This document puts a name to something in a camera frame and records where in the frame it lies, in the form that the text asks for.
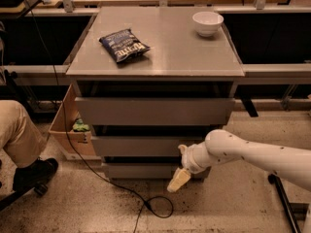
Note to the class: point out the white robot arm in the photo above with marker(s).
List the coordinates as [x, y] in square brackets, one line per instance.
[220, 147]

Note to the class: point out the grey drawer cabinet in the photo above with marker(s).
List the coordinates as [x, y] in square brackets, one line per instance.
[179, 64]

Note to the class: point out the person leg beige trousers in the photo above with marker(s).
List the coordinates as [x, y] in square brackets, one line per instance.
[19, 137]

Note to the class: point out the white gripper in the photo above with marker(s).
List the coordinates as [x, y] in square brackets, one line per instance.
[188, 159]

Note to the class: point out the grey metal frame rail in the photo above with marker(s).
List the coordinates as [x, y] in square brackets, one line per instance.
[48, 75]

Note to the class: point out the black shoe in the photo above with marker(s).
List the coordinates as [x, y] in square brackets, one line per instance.
[38, 172]

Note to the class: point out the grey bottom drawer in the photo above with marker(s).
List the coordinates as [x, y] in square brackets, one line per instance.
[139, 170]

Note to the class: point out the black office chair base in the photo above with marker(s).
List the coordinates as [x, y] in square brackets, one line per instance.
[40, 189]

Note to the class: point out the grey top drawer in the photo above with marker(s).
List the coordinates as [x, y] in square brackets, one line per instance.
[154, 111]

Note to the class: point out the cardboard box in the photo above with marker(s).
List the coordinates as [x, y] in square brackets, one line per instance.
[72, 143]

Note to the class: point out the white bowl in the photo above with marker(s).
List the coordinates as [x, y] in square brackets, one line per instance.
[207, 23]

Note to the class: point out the green toy in box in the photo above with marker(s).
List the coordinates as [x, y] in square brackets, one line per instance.
[79, 126]

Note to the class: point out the blue chip bag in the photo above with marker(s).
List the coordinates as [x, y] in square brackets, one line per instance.
[123, 45]

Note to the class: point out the grey drawer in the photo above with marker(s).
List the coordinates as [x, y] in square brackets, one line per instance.
[140, 146]
[154, 111]
[139, 170]

